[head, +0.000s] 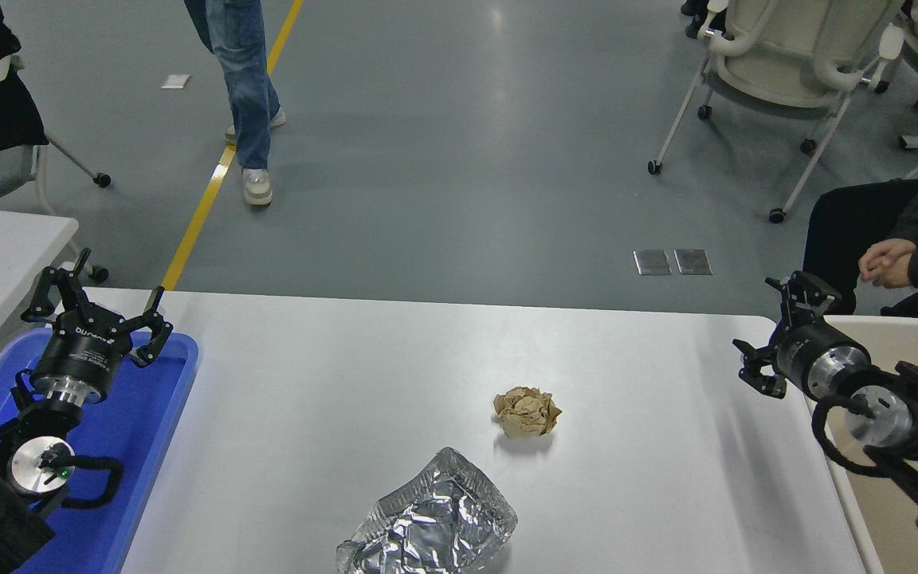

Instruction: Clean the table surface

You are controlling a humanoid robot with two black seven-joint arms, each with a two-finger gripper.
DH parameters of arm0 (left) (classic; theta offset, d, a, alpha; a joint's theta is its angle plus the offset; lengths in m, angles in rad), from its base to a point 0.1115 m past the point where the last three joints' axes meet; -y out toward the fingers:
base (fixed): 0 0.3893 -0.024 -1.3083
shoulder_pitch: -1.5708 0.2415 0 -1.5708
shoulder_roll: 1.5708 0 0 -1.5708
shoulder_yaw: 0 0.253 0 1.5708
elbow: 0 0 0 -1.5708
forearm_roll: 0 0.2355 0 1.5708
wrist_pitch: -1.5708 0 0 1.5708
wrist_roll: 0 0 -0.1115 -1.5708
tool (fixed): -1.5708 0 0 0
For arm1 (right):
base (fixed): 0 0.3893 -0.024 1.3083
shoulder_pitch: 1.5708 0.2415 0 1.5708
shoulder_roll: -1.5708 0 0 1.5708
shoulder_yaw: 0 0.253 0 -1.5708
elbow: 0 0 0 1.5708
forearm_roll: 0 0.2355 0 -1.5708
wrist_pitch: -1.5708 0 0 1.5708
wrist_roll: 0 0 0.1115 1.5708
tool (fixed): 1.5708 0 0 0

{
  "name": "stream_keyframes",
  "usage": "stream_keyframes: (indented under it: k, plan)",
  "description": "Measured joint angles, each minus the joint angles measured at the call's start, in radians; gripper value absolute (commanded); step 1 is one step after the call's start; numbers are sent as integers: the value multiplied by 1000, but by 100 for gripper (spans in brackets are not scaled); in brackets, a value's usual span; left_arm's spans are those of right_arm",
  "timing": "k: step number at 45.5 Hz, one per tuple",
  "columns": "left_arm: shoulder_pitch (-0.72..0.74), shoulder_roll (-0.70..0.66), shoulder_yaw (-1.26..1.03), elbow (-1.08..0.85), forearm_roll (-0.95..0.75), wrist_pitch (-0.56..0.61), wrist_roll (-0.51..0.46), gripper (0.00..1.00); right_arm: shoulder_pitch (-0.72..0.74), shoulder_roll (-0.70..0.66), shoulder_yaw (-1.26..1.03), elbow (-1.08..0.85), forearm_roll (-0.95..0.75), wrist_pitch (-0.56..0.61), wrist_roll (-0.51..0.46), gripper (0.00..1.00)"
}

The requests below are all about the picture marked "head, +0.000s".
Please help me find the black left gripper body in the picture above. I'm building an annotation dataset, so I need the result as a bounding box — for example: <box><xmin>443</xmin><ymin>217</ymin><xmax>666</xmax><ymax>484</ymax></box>
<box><xmin>31</xmin><ymin>313</ymin><xmax>135</xmax><ymax>397</ymax></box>

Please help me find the white rolling chair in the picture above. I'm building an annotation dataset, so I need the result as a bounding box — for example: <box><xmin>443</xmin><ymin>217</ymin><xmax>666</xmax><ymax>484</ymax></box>
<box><xmin>648</xmin><ymin>0</ymin><xmax>906</xmax><ymax>224</ymax></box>

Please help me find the person's left hand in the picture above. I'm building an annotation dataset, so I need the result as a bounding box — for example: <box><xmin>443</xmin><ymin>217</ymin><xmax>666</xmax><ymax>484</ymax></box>
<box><xmin>865</xmin><ymin>257</ymin><xmax>916</xmax><ymax>289</ymax></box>

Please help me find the foil tray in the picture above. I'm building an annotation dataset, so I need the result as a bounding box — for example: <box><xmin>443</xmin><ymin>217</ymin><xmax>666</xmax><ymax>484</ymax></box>
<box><xmin>337</xmin><ymin>446</ymin><xmax>520</xmax><ymax>574</ymax></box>

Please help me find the blue plastic tray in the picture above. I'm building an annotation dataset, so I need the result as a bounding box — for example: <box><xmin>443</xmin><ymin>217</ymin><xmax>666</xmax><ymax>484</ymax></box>
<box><xmin>0</xmin><ymin>327</ymin><xmax>201</xmax><ymax>574</ymax></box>

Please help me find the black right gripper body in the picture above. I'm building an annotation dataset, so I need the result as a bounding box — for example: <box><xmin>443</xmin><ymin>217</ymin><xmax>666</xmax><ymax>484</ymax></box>
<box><xmin>775</xmin><ymin>320</ymin><xmax>846</xmax><ymax>391</ymax></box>

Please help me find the person's right hand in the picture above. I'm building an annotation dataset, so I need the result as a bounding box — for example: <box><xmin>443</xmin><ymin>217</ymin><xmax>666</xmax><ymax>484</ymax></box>
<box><xmin>859</xmin><ymin>238</ymin><xmax>918</xmax><ymax>270</ymax></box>

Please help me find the tan paper ball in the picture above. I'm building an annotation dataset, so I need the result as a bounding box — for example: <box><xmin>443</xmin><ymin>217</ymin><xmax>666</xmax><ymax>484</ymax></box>
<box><xmin>493</xmin><ymin>387</ymin><xmax>563</xmax><ymax>439</ymax></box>

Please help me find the person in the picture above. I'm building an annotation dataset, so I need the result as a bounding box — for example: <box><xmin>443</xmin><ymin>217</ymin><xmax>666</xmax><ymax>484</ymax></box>
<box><xmin>681</xmin><ymin>0</ymin><xmax>727</xmax><ymax>41</ymax></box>
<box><xmin>803</xmin><ymin>155</ymin><xmax>918</xmax><ymax>328</ymax></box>
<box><xmin>182</xmin><ymin>0</ymin><xmax>287</xmax><ymax>208</ymax></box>

